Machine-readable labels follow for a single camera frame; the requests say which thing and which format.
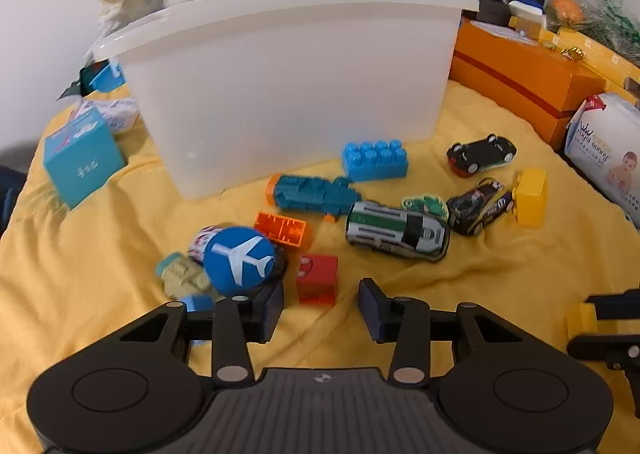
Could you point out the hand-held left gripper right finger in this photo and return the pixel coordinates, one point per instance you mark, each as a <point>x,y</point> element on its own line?
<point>372,314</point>

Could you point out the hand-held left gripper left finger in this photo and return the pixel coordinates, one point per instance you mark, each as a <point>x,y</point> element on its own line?
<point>270,314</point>

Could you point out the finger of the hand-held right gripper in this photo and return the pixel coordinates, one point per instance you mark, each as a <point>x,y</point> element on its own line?
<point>600,348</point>
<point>617,308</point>

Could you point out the small yellow single-stud brick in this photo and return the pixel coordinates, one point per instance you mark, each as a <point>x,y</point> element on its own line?
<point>581,320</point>

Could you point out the blue round airplane block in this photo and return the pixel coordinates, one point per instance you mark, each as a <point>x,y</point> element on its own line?
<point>240,261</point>

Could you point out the white and green toy car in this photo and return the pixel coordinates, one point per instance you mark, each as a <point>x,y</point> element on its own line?
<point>395,231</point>

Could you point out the red and white toy car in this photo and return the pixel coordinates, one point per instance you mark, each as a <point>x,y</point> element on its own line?
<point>480,156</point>

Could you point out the white plastic bin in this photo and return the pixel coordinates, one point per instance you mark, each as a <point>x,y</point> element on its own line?
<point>280,83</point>

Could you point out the red brick with white mark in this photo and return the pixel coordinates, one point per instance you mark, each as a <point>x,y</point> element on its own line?
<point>320,281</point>

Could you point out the orange brick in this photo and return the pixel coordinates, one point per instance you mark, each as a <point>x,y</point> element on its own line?
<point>282,229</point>

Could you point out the beige and light blue toy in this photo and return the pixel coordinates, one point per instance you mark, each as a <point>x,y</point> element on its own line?
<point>182,279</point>

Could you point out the round striped toy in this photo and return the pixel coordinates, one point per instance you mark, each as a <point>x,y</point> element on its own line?
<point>199,244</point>

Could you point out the green frog figure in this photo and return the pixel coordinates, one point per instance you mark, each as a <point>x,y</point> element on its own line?
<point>425,206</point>

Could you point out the teal toy water gun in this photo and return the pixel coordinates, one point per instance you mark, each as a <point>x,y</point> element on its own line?
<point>310,194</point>

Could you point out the yellow square brick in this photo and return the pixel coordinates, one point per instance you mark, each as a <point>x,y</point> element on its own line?
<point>531,199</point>

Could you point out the black and yellow race car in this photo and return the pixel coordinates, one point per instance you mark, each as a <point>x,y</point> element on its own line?
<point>477,209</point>

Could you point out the baby wipes packet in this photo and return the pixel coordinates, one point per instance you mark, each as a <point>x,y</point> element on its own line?
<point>605,153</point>

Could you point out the blue eight-stud brick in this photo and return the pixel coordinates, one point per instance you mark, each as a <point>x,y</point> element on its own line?
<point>375,158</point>

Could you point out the yellow blanket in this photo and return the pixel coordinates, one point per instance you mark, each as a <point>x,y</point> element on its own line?
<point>100,244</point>

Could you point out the teal cardboard box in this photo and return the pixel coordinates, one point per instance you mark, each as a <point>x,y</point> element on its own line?
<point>82,161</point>

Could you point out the yellow cardboard box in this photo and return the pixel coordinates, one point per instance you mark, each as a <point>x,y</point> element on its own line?
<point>610,63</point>

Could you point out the white blue printed packet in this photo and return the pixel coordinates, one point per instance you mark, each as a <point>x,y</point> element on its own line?
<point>115,113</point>

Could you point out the large orange box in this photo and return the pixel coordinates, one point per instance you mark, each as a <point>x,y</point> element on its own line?
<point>510,68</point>

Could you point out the dark blue bag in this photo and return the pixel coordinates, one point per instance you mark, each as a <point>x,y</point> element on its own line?
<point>10,199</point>

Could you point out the light blue plastic piece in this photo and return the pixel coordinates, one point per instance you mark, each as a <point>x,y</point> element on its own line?
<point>107,76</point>

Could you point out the clear plastic bag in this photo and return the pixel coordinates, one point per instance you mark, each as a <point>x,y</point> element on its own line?
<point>600,18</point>

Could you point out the dark green box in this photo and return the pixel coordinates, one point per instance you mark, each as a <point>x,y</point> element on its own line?
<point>75,83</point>

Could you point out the white and blue block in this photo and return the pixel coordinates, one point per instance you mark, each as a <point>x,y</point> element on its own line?
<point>527,12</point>

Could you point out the black power adapter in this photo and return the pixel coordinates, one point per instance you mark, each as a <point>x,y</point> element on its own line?
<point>494,8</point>

